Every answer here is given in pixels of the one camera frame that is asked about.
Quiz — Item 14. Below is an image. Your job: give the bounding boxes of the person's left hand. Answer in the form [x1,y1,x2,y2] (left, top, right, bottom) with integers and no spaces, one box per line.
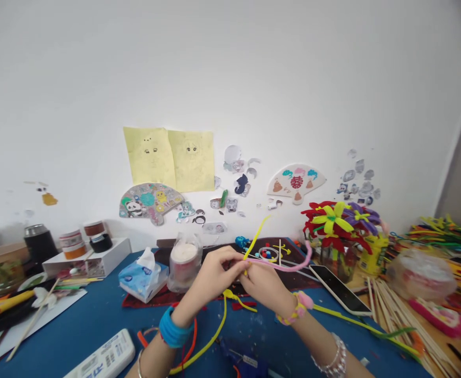
[174,247,251,321]

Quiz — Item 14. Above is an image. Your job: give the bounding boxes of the person's right hand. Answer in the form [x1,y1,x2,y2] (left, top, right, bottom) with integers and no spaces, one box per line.
[240,260,298,318]

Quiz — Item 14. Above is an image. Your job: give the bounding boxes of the short yellow pipe cleaner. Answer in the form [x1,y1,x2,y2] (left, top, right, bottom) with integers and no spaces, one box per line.
[243,214,273,261]

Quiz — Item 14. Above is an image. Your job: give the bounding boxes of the pink pipe cleaner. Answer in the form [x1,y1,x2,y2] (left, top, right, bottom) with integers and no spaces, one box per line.
[245,240,314,272]

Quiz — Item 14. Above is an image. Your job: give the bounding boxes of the tray of coloured beads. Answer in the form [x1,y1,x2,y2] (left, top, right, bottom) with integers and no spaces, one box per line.
[253,244,291,264]

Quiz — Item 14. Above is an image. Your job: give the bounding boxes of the long yellow pipe cleaner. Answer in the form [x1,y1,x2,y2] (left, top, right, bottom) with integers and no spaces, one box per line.
[170,288,258,375]

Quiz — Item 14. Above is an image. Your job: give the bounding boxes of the plastic-wrapped white red container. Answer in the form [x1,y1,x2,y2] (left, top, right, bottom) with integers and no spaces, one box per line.
[166,231,204,295]

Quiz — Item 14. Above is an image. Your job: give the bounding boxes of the blue glue gun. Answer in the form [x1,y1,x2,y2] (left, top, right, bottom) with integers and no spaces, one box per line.
[217,338,272,378]

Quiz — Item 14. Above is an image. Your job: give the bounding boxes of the orange pipe cleaner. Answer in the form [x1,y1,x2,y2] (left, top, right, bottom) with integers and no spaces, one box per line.
[137,314,198,356]

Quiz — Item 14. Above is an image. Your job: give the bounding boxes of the white smartphone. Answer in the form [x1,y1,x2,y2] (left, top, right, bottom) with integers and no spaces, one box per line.
[308,264,373,317]

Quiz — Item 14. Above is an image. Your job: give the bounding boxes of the glass jar vase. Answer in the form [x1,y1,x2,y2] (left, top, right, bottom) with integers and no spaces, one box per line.
[318,239,358,284]

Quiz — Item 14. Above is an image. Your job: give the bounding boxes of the blue tissue pack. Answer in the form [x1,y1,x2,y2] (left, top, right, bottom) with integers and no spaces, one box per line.
[117,247,171,305]

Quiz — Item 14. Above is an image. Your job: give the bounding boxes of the white fan with red symbol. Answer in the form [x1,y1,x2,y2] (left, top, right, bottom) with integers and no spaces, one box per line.
[266,161,328,207]

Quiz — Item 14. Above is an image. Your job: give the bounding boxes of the fan with panda stickers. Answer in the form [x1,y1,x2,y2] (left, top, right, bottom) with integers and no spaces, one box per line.
[119,181,185,227]

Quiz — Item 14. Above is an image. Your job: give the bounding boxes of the pipe cleaner flower bouquet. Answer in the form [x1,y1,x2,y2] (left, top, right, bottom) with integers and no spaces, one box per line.
[301,200,385,253]

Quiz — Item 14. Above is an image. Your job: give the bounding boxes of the yellow paper drawing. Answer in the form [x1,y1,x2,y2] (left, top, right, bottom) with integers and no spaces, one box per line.
[122,126,177,186]
[167,130,216,193]

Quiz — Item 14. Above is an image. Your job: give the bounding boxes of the yellow bottle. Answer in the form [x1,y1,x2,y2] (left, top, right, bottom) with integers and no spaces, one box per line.
[357,235,390,276]

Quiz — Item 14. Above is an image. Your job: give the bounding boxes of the green pipe cleaner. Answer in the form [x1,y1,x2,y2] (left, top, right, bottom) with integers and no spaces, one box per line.
[312,302,422,357]

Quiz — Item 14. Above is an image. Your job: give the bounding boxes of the black jar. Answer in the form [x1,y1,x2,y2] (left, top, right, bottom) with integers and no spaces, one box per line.
[89,233,113,254]

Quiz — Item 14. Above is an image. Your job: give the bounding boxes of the white shelf box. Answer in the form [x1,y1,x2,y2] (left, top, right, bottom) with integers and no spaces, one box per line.
[41,237,133,281]

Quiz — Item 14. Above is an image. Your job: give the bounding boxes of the brown jar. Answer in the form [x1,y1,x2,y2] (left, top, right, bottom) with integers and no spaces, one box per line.
[82,220,105,239]

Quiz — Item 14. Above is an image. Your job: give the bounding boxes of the bundle of coloured sticks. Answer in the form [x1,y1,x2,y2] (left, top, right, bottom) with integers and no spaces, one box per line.
[53,275,106,291]

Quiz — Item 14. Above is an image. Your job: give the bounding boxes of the pile of wooden sticks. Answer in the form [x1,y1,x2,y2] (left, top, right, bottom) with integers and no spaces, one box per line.
[365,275,461,378]

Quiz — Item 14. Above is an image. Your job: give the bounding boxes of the orange jar with white lid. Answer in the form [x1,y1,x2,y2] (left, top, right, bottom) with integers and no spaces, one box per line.
[58,229,88,260]

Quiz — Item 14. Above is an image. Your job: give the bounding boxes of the white remote control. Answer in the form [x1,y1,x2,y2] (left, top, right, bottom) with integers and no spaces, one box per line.
[62,328,136,378]

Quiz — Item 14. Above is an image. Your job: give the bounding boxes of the clear bag with red-white item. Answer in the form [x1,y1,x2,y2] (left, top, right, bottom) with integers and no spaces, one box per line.
[384,248,460,305]

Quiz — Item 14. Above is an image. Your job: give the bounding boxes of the white paper sheet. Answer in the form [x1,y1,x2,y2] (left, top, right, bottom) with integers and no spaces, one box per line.
[0,288,89,372]

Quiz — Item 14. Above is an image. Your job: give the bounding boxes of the black insulated can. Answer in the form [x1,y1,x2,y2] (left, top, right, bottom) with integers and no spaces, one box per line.
[23,224,60,270]

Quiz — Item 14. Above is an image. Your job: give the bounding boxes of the pink heart-shaped craft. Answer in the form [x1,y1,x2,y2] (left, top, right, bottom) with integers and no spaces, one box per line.
[408,296,461,340]

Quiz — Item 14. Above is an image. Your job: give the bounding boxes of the white flower on wooden stick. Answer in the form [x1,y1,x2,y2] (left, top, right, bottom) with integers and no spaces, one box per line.
[5,277,61,362]

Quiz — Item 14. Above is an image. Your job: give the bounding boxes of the pile of colourful pipe cleaners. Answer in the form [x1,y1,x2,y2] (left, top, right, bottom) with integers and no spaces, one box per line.
[389,214,461,278]

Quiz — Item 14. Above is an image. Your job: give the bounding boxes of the green plant in glass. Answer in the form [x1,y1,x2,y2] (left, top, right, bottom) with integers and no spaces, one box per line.
[0,257,23,297]

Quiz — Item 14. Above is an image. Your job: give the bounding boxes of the yellow rubber toy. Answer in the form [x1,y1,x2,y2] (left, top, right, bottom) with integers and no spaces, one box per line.
[0,289,37,324]

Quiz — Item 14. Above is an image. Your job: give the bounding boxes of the group of wall stickers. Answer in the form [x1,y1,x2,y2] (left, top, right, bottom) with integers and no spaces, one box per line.
[175,144,382,236]

